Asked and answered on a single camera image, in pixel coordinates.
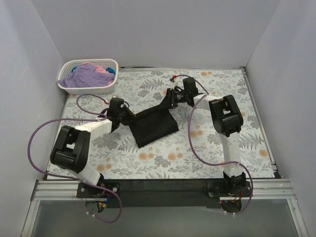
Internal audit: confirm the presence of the black t shirt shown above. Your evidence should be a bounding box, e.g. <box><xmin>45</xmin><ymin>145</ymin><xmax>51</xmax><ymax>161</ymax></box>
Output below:
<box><xmin>129</xmin><ymin>96</ymin><xmax>179</xmax><ymax>148</ymax></box>

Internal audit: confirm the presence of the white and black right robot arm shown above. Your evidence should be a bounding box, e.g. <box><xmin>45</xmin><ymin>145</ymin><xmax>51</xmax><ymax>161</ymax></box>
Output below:
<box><xmin>166</xmin><ymin>76</ymin><xmax>246</xmax><ymax>196</ymax></box>

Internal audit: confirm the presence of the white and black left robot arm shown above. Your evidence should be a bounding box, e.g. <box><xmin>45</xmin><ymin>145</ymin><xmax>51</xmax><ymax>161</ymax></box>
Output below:
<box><xmin>50</xmin><ymin>98</ymin><xmax>135</xmax><ymax>198</ymax></box>

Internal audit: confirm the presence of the blue garment in basket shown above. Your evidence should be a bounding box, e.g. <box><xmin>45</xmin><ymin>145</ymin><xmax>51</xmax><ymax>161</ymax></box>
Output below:
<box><xmin>106</xmin><ymin>68</ymin><xmax>116</xmax><ymax>75</ymax></box>

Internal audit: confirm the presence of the pink garment in basket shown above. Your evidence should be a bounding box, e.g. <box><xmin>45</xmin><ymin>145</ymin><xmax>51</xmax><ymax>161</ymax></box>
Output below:
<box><xmin>83</xmin><ymin>62</ymin><xmax>108</xmax><ymax>74</ymax></box>

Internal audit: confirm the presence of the purple t shirt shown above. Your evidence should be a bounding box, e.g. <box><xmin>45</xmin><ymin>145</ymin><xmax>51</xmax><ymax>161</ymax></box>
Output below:
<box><xmin>59</xmin><ymin>64</ymin><xmax>116</xmax><ymax>88</ymax></box>

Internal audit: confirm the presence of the white plastic laundry basket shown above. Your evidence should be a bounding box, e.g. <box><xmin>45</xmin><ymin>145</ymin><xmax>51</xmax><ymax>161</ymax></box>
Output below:
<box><xmin>57</xmin><ymin>59</ymin><xmax>119</xmax><ymax>95</ymax></box>

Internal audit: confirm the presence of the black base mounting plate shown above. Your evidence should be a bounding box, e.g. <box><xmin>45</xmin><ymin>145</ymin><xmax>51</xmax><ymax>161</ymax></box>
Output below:
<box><xmin>76</xmin><ymin>179</ymin><xmax>252</xmax><ymax>209</ymax></box>

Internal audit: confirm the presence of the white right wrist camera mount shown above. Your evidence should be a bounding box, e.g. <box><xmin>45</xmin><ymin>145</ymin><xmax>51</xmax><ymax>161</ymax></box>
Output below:
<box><xmin>173</xmin><ymin>84</ymin><xmax>182</xmax><ymax>92</ymax></box>

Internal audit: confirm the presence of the aluminium frame rail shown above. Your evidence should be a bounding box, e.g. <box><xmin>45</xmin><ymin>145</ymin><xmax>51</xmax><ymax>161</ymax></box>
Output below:
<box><xmin>31</xmin><ymin>179</ymin><xmax>296</xmax><ymax>200</ymax></box>

